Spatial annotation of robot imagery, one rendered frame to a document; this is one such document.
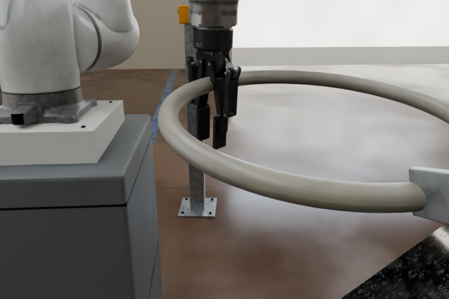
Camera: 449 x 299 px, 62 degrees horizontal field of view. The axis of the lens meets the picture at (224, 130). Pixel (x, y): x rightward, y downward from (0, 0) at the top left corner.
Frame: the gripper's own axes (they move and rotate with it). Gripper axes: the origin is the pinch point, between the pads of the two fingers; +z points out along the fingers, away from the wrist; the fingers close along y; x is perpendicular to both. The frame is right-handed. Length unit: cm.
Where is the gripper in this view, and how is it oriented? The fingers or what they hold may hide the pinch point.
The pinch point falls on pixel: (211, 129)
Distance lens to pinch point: 76.7
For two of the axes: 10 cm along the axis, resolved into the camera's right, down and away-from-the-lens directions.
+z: -0.3, 9.2, 3.9
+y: 6.7, 3.1, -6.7
